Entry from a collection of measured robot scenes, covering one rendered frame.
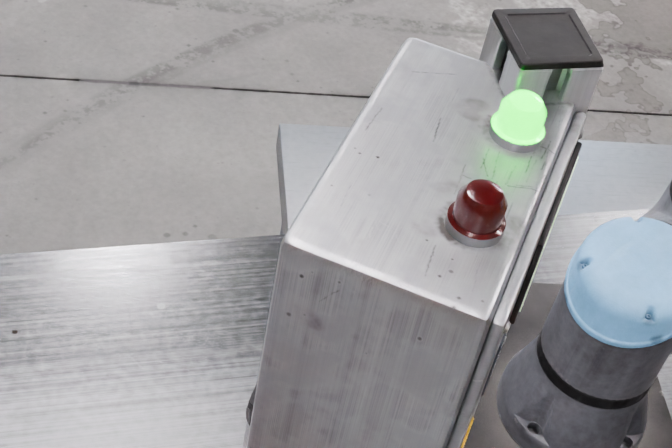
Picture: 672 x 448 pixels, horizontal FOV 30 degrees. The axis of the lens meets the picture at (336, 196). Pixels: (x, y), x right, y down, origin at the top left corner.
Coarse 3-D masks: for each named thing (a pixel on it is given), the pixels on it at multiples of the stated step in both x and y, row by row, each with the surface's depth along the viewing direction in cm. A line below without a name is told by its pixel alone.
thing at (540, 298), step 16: (544, 288) 140; (528, 304) 138; (544, 304) 138; (528, 320) 136; (544, 320) 136; (512, 336) 134; (528, 336) 134; (512, 352) 132; (496, 368) 130; (496, 384) 129; (656, 384) 133; (480, 400) 127; (656, 400) 131; (480, 416) 126; (496, 416) 126; (656, 416) 130; (480, 432) 124; (496, 432) 124; (656, 432) 128
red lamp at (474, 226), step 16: (464, 192) 53; (480, 192) 53; (496, 192) 53; (448, 208) 54; (464, 208) 53; (480, 208) 53; (496, 208) 53; (448, 224) 54; (464, 224) 53; (480, 224) 53; (496, 224) 53; (464, 240) 54; (480, 240) 53; (496, 240) 54
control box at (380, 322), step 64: (448, 64) 63; (384, 128) 58; (448, 128) 59; (576, 128) 62; (320, 192) 55; (384, 192) 55; (448, 192) 56; (512, 192) 57; (320, 256) 52; (384, 256) 53; (448, 256) 53; (512, 256) 54; (320, 320) 54; (384, 320) 53; (448, 320) 52; (320, 384) 57; (384, 384) 56; (448, 384) 54
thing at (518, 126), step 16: (512, 96) 58; (528, 96) 58; (496, 112) 60; (512, 112) 58; (528, 112) 58; (544, 112) 58; (496, 128) 59; (512, 128) 58; (528, 128) 58; (512, 144) 58; (528, 144) 58
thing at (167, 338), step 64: (0, 256) 134; (64, 256) 136; (128, 256) 137; (192, 256) 139; (256, 256) 140; (0, 320) 128; (64, 320) 130; (128, 320) 131; (192, 320) 132; (256, 320) 133; (0, 384) 123; (64, 384) 124; (128, 384) 125; (192, 384) 126
